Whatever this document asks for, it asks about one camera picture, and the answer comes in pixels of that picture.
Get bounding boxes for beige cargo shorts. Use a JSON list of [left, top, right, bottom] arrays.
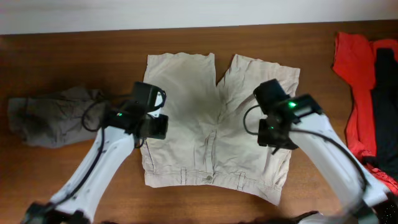
[[141, 53, 300, 205]]

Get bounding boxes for black garment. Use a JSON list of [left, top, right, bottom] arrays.
[[371, 48, 397, 180]]

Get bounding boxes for grey crumpled garment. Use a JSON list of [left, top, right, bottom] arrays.
[[7, 86, 104, 149]]

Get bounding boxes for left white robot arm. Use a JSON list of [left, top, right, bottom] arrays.
[[22, 103, 168, 223]]

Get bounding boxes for red garment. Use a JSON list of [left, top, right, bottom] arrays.
[[331, 31, 398, 196]]

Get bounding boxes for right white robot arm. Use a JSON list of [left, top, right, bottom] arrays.
[[256, 95, 397, 223]]

